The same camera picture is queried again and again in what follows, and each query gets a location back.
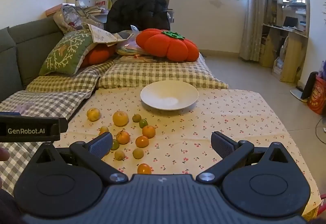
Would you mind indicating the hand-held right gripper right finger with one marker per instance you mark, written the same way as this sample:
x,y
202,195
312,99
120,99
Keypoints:
x,y
222,146

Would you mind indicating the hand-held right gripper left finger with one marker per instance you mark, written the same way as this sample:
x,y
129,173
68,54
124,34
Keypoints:
x,y
101,146

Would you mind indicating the small yellow citrus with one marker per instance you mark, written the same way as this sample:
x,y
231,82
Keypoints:
x,y
104,129

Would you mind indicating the yellow-green citrus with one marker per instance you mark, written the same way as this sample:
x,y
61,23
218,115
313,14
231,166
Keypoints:
x,y
119,155
138,153

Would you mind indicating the orange tangerine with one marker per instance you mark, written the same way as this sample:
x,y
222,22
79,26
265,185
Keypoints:
x,y
144,169
148,131
123,137
141,141

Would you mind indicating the orange tomatoes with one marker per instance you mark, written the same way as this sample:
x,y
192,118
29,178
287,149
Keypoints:
x,y
120,118

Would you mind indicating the olive green citrus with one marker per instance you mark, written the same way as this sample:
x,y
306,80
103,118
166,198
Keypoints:
x,y
136,117

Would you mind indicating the white ribbed plate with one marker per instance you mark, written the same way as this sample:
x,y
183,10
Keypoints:
x,y
169,95

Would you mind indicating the person's left hand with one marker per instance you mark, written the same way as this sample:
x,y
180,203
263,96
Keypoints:
x,y
3,154

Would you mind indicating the cherry print tablecloth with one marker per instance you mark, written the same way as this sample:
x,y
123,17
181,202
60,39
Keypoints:
x,y
229,122

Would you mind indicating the pink cloth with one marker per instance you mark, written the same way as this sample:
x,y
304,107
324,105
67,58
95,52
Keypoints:
x,y
26,108

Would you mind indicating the grey checked seat cushion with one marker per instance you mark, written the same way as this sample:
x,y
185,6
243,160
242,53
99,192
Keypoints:
x,y
158,73
63,82
38,103

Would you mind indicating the grey-green sofa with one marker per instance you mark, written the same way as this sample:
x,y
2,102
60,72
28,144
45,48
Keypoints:
x,y
23,56

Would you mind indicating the green leaf-print pillow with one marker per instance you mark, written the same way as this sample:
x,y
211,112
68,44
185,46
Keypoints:
x,y
66,53

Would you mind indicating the plain orange plush cushion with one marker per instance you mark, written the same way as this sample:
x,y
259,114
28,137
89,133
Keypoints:
x,y
98,56

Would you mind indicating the stack of folded cloths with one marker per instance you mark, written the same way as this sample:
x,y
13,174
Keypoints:
x,y
130,47

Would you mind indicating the black panel with white base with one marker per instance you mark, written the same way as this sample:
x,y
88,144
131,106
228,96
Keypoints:
x,y
308,85

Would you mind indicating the red bag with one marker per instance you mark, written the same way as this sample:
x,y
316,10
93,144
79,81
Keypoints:
x,y
317,96

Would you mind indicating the floral print cloth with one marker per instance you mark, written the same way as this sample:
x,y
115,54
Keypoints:
x,y
107,34

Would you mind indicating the orange pumpkin cushion green stem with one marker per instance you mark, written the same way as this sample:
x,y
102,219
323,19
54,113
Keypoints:
x,y
168,45

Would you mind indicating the patterned clear bag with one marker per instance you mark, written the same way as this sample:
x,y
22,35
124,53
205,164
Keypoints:
x,y
73,19

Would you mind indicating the wooden shelf unit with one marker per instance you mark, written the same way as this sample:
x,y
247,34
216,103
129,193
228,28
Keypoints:
x,y
293,43

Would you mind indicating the pile of newspapers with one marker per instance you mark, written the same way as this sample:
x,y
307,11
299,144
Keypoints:
x,y
98,10

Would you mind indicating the black laptop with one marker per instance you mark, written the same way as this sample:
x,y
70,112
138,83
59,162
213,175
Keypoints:
x,y
290,21

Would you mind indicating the black jacket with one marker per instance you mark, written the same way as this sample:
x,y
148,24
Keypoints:
x,y
140,2

